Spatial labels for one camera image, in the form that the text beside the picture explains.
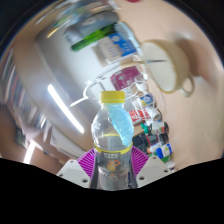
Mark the magenta pouch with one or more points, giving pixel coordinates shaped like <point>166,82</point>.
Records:
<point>125,78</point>

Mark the clear yellow-capped drink bottle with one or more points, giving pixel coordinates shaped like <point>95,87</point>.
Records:
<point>111,146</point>

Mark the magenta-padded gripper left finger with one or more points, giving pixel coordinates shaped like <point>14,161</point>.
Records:
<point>75,171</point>

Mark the dark red-labelled small bottle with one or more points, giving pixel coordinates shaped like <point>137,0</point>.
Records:
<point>156,127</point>

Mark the red and white can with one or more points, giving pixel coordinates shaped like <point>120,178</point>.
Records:
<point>140,116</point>

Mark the white under-shelf light bar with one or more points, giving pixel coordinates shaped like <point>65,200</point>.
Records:
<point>65,108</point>

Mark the spoon in cream cup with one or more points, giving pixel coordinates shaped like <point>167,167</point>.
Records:
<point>151,61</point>

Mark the cream ceramic cup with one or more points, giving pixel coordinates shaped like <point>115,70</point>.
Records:
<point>160,63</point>

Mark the blue and white carton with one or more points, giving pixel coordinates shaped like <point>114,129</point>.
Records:
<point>118,45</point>

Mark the white ceiling tube light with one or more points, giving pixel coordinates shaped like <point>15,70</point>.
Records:
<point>29,153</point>

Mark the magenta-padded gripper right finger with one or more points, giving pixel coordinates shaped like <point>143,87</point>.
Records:
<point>151,170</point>

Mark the grey shaker bottle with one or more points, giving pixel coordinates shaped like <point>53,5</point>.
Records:
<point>90,23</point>

